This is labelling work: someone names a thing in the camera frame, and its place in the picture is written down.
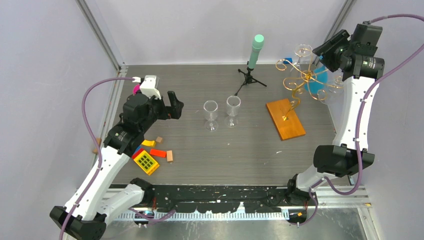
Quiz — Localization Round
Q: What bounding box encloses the blue flat block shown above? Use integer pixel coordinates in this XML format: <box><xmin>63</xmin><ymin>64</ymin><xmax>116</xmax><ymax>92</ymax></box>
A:
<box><xmin>133</xmin><ymin>146</ymin><xmax>141</xmax><ymax>153</ymax></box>

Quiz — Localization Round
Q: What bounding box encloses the slotted cable duct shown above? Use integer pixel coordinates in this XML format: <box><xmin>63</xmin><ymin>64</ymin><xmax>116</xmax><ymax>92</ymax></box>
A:
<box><xmin>115</xmin><ymin>209</ymin><xmax>290</xmax><ymax>221</ymax></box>

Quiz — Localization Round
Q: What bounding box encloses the wooden block off table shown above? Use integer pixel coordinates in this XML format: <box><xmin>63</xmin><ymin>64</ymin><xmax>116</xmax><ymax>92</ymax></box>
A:
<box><xmin>92</xmin><ymin>137</ymin><xmax>102</xmax><ymax>155</ymax></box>

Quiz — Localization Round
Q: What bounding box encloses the aluminium frame rail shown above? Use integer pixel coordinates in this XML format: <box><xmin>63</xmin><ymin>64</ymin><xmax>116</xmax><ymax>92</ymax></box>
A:
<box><xmin>315</xmin><ymin>186</ymin><xmax>372</xmax><ymax>209</ymax></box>

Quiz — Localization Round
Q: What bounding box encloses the black mini tripod stand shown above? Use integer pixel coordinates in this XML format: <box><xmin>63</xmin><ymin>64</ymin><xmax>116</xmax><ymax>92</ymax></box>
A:
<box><xmin>234</xmin><ymin>67</ymin><xmax>267</xmax><ymax>96</ymax></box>

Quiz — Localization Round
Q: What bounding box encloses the orange wooden rack base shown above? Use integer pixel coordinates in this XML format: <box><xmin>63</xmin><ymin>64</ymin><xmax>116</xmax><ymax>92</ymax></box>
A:
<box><xmin>265</xmin><ymin>98</ymin><xmax>306</xmax><ymax>141</ymax></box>

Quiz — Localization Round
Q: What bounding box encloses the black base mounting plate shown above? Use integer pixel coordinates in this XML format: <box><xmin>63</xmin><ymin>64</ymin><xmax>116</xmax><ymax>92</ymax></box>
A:
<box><xmin>132</xmin><ymin>184</ymin><xmax>319</xmax><ymax>215</ymax></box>

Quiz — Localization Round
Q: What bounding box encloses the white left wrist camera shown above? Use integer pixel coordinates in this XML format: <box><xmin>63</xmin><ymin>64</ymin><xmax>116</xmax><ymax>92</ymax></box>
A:
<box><xmin>132</xmin><ymin>75</ymin><xmax>162</xmax><ymax>100</ymax></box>

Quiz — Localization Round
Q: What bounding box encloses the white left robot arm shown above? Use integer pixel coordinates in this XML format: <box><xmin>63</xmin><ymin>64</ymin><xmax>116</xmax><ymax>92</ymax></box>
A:
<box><xmin>49</xmin><ymin>91</ymin><xmax>184</xmax><ymax>240</ymax></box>

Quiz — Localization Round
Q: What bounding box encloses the small tan cube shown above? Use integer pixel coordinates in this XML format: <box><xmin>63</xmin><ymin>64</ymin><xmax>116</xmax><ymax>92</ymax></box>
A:
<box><xmin>155</xmin><ymin>136</ymin><xmax>163</xmax><ymax>144</ymax></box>

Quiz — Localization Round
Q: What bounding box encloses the yellow green window block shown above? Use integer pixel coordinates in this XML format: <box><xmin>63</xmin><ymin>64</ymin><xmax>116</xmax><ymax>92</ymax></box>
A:
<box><xmin>133</xmin><ymin>150</ymin><xmax>160</xmax><ymax>176</ymax></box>

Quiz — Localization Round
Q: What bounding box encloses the tan wooden block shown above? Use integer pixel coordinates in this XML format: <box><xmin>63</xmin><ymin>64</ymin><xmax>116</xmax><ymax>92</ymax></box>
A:
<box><xmin>166</xmin><ymin>150</ymin><xmax>174</xmax><ymax>163</ymax></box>

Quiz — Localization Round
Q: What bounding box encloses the yellow curved block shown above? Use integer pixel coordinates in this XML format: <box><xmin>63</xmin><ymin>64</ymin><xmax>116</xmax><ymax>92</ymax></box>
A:
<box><xmin>141</xmin><ymin>139</ymin><xmax>156</xmax><ymax>148</ymax></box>

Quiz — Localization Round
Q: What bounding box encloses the orange flat block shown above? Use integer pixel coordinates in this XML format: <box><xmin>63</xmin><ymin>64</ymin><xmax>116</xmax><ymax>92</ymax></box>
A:
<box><xmin>149</xmin><ymin>148</ymin><xmax>167</xmax><ymax>158</ymax></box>

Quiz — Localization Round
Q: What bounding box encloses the gold wire glass rack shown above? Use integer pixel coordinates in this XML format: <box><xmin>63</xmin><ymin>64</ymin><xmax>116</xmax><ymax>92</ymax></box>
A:
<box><xmin>275</xmin><ymin>52</ymin><xmax>330</xmax><ymax>110</ymax></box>

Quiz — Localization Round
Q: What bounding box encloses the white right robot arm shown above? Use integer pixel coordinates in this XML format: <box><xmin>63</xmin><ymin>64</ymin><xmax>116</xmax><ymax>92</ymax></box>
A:
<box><xmin>284</xmin><ymin>23</ymin><xmax>385</xmax><ymax>205</ymax></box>

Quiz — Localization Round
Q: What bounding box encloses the mint green microphone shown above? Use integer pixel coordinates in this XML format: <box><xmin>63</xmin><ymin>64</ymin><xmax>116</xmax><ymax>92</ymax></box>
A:
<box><xmin>247</xmin><ymin>34</ymin><xmax>265</xmax><ymax>71</ymax></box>

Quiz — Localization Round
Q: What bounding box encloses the red flat block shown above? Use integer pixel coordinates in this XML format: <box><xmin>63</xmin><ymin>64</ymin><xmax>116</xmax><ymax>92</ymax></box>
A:
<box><xmin>131</xmin><ymin>148</ymin><xmax>144</xmax><ymax>159</ymax></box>

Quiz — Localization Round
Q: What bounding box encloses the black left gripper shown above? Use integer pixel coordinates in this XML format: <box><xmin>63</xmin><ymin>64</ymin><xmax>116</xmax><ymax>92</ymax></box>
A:
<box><xmin>139</xmin><ymin>91</ymin><xmax>183</xmax><ymax>133</ymax></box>

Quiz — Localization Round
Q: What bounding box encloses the pink plastic wine glass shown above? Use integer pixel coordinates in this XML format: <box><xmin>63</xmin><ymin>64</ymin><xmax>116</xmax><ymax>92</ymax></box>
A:
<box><xmin>132</xmin><ymin>84</ymin><xmax>140</xmax><ymax>95</ymax></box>

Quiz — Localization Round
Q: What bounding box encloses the blue plastic wine glass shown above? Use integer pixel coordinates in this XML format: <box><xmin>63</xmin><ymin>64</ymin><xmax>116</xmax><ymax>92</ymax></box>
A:
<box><xmin>304</xmin><ymin>65</ymin><xmax>328</xmax><ymax>95</ymax></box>

